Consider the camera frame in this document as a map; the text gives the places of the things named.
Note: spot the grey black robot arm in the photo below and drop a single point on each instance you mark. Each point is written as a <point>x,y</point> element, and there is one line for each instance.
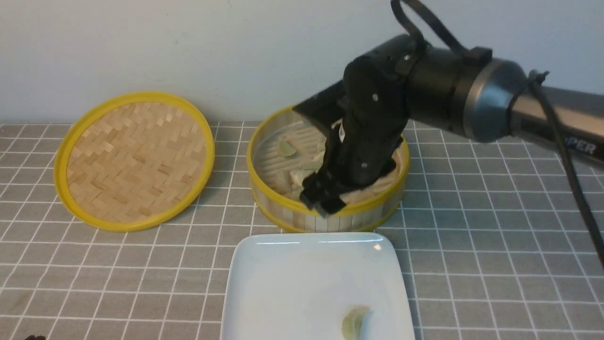
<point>483,102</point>

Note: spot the yellow-rimmed bamboo steamer basket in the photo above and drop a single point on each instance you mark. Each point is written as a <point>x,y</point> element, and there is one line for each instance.
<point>272,191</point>

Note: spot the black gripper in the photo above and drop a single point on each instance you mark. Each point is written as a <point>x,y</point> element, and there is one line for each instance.
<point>362,117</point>

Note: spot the white dumpling in steamer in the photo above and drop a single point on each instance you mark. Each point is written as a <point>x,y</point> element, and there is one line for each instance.
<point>297,176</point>

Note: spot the yellow-rimmed bamboo steamer lid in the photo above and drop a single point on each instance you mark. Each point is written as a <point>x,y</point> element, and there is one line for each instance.
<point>134,162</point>

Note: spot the white square plate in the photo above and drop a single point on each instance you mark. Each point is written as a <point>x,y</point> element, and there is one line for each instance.
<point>302,286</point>

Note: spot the small green left dumpling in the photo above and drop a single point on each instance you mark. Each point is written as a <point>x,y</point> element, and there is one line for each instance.
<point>285,150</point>

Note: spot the dark object at edge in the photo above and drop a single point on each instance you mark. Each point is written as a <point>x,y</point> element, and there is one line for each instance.
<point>35,337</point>

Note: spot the green dumpling on plate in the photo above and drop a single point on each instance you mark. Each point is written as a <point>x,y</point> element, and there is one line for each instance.
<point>352,323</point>

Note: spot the grey checkered tablecloth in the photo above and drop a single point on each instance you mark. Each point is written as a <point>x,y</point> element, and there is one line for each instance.
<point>489,240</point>

